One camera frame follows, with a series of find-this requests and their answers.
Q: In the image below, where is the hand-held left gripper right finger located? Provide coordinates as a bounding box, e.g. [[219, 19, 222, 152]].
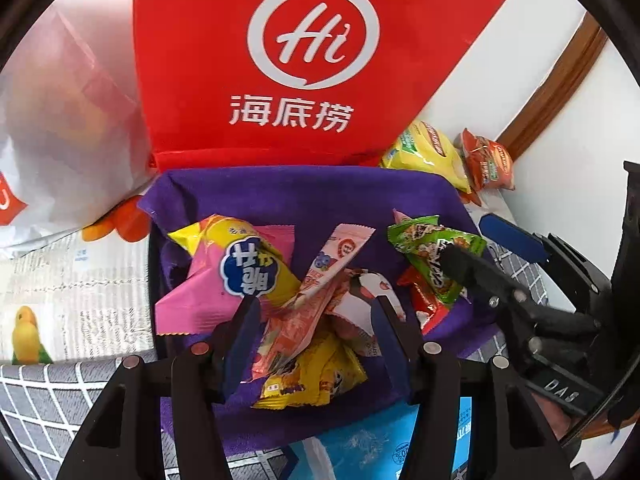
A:
[[369, 296, 576, 480]]

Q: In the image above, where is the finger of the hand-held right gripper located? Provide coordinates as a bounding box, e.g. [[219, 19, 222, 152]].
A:
[[477, 212, 601, 306], [439, 244, 601, 376]]

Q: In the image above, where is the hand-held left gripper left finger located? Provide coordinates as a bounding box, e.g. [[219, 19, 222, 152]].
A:
[[55, 296, 263, 480]]

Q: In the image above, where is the green snack packet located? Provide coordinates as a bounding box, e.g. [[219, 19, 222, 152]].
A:
[[387, 215, 488, 308]]

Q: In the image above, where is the mushroom print snack packet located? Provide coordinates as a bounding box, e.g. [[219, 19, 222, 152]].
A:
[[327, 267, 406, 358]]

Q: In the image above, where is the red snack packet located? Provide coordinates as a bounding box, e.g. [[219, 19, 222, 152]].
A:
[[398, 266, 453, 336]]

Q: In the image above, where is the pink yellow snack packet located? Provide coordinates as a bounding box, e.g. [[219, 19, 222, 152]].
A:
[[155, 214, 301, 337]]

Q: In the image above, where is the strawberry print snack packet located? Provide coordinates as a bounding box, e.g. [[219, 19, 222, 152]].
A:
[[252, 223, 376, 381]]

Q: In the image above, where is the purple towel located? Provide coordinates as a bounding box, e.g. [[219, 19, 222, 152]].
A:
[[137, 164, 501, 463]]

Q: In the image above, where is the orange chips bag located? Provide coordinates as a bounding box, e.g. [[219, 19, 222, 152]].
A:
[[460, 127, 517, 192]]

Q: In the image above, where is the blue tissue box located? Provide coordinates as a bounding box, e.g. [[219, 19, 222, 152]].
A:
[[280, 396, 476, 480]]

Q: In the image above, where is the yellow chips bag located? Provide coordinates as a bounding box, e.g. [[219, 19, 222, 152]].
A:
[[378, 121, 473, 195]]

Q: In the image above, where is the printed newspaper sheet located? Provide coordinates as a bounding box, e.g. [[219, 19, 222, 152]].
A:
[[0, 187, 511, 365]]

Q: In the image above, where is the grey checked tablecloth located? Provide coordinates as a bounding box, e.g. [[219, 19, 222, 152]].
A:
[[0, 230, 551, 480]]

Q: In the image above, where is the red paper bag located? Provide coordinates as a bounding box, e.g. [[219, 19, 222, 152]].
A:
[[134, 0, 515, 168]]

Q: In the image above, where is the white plastic shopping bag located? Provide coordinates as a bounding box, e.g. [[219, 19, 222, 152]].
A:
[[0, 7, 158, 251]]

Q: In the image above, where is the brown wooden door frame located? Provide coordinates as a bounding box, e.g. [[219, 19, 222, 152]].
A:
[[497, 12, 608, 161]]

